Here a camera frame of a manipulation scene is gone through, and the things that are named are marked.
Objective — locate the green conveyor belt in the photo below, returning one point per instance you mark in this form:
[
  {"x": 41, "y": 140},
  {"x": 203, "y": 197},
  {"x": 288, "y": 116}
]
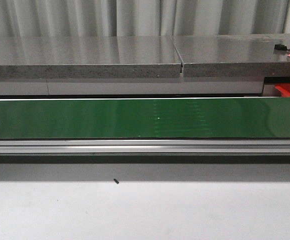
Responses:
[{"x": 264, "y": 117}]

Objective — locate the grey stone counter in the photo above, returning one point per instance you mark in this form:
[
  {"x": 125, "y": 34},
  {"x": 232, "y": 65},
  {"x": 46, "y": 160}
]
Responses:
[{"x": 143, "y": 66}]

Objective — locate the white pleated curtain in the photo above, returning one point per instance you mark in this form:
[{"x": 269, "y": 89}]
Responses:
[{"x": 28, "y": 18}]

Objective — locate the aluminium conveyor frame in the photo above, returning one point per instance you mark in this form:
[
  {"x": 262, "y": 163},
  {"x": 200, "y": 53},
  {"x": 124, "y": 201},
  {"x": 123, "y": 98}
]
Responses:
[{"x": 147, "y": 146}]

